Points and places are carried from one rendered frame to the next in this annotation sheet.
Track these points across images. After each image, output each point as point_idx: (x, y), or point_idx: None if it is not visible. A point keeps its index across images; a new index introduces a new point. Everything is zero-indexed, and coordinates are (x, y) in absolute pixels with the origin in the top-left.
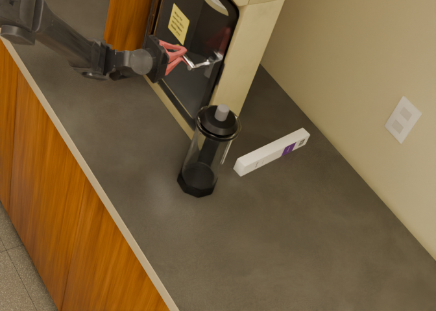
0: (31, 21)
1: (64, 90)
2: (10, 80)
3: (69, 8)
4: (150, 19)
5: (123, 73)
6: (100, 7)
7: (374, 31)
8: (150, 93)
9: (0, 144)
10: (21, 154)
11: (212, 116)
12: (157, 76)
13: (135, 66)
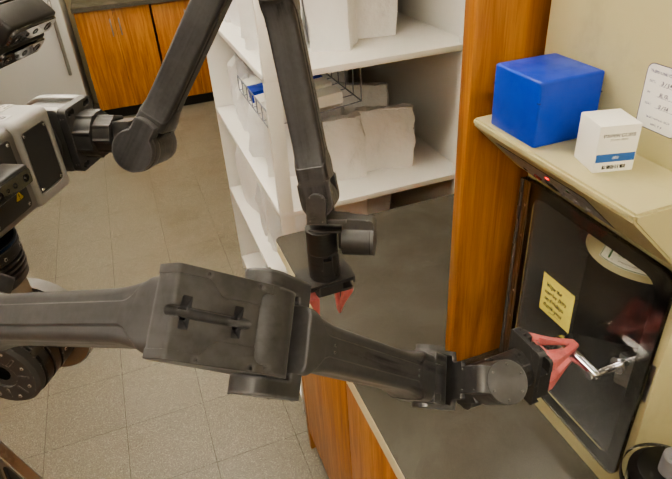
0: (283, 360)
1: (399, 406)
2: (339, 383)
3: (403, 288)
4: (509, 296)
5: (479, 399)
6: (440, 282)
7: None
8: (522, 400)
9: (339, 456)
10: (359, 477)
11: (654, 471)
12: (535, 394)
13: (498, 391)
